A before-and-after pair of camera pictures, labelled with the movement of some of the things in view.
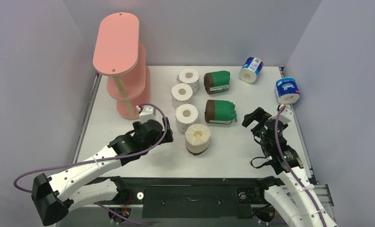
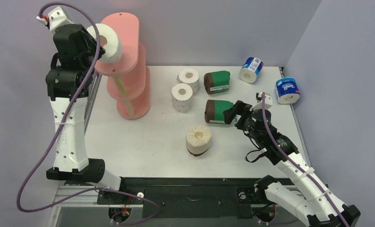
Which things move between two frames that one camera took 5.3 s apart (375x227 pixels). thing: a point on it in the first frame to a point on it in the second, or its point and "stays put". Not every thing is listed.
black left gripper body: x=162 y=133 to x=91 y=55
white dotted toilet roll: x=190 y=76 stays put
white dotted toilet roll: x=186 y=115 to x=112 y=52
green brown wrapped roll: x=220 y=111 stays put
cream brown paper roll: x=197 y=137 stays put
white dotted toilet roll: x=180 y=93 stays put
